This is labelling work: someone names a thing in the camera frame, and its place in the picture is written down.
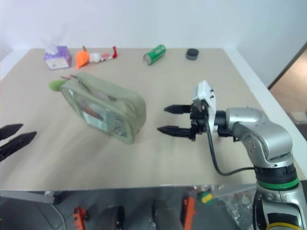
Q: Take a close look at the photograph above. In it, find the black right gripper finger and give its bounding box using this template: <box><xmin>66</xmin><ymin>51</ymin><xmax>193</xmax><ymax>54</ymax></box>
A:
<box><xmin>157</xmin><ymin>125</ymin><xmax>193</xmax><ymax>139</ymax></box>
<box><xmin>164</xmin><ymin>104</ymin><xmax>192</xmax><ymax>115</ymax></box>

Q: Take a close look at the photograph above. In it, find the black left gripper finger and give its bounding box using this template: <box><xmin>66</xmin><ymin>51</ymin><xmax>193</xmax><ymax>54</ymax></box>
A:
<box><xmin>0</xmin><ymin>123</ymin><xmax>24</xmax><ymax>141</ymax></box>
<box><xmin>0</xmin><ymin>131</ymin><xmax>37</xmax><ymax>163</ymax></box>

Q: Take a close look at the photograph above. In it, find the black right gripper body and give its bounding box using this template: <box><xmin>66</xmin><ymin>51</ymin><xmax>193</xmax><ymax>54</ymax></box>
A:
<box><xmin>189</xmin><ymin>99</ymin><xmax>210</xmax><ymax>142</ymax></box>

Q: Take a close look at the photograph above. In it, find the green zip pouch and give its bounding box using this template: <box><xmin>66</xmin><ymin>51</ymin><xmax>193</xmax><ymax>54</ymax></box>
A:
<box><xmin>59</xmin><ymin>71</ymin><xmax>147</xmax><ymax>146</ymax></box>

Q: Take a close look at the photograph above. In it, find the black round cap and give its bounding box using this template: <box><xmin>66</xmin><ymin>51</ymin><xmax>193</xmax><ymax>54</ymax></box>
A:
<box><xmin>185</xmin><ymin>48</ymin><xmax>200</xmax><ymax>61</ymax></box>

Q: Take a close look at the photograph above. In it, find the green soda can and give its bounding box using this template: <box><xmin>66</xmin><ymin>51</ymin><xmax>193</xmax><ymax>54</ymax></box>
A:
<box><xmin>142</xmin><ymin>44</ymin><xmax>167</xmax><ymax>66</ymax></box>

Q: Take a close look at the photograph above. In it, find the light green zipper pull charm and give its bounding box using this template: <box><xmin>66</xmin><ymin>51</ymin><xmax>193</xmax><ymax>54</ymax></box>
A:
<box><xmin>48</xmin><ymin>80</ymin><xmax>66</xmax><ymax>92</ymax></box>

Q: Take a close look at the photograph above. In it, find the green and yellow toy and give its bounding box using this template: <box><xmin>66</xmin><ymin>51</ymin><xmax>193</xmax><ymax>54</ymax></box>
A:
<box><xmin>197</xmin><ymin>190</ymin><xmax>214</xmax><ymax>205</ymax></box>

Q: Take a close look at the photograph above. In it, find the orange clamp under table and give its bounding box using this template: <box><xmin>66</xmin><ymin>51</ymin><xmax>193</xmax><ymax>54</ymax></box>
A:
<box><xmin>72</xmin><ymin>206</ymin><xmax>90</xmax><ymax>230</ymax></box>
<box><xmin>182</xmin><ymin>190</ymin><xmax>198</xmax><ymax>230</ymax></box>

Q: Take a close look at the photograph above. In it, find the red and white wrapper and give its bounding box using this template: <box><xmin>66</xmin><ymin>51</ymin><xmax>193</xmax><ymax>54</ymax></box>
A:
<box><xmin>100</xmin><ymin>46</ymin><xmax>119</xmax><ymax>62</ymax></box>

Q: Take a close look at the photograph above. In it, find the purple tissue box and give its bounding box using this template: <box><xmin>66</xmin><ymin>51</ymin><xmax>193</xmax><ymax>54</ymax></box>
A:
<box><xmin>41</xmin><ymin>38</ymin><xmax>72</xmax><ymax>71</ymax></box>

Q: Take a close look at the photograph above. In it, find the clear plastic bag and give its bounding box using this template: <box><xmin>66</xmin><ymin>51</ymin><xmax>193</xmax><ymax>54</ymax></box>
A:
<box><xmin>211</xmin><ymin>185</ymin><xmax>259</xmax><ymax>230</ymax></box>

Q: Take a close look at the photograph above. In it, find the small white roll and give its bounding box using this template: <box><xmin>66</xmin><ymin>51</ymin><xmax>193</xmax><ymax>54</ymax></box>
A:
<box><xmin>89</xmin><ymin>52</ymin><xmax>102</xmax><ymax>63</ymax></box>

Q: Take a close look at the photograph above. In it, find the orange carrot toy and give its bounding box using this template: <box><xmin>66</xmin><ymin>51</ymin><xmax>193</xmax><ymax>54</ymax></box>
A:
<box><xmin>76</xmin><ymin>46</ymin><xmax>90</xmax><ymax>70</ymax></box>

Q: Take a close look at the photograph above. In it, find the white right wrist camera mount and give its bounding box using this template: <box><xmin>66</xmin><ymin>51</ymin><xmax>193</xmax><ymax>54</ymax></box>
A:
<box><xmin>191</xmin><ymin>80</ymin><xmax>218</xmax><ymax>133</ymax></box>

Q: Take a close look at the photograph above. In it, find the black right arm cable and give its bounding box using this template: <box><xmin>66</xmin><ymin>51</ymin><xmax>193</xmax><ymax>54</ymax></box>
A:
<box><xmin>204</xmin><ymin>105</ymin><xmax>256</xmax><ymax>176</ymax></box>

